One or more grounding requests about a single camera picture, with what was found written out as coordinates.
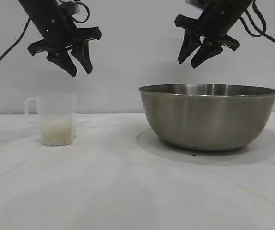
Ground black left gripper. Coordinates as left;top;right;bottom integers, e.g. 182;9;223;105
23;0;102;77

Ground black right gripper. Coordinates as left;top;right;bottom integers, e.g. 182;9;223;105
174;0;248;69

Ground clear plastic measuring cup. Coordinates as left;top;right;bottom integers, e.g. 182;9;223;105
24;93;77;146

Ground large stainless steel bowl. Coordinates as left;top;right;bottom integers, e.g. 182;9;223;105
138;83;275;152

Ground white rice grains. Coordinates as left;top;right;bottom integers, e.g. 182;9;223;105
41;121;76;146

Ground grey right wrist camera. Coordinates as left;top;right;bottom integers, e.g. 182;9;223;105
185;0;211;11

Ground black left camera cable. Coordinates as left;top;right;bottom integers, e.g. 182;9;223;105
60;0;90;24

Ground black camera cable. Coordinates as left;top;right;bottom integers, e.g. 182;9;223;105
240;0;269;38
60;0;90;24

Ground black right camera cable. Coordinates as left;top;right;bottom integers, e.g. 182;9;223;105
240;0;269;38

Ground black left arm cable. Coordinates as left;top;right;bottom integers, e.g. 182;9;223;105
0;18;32;80

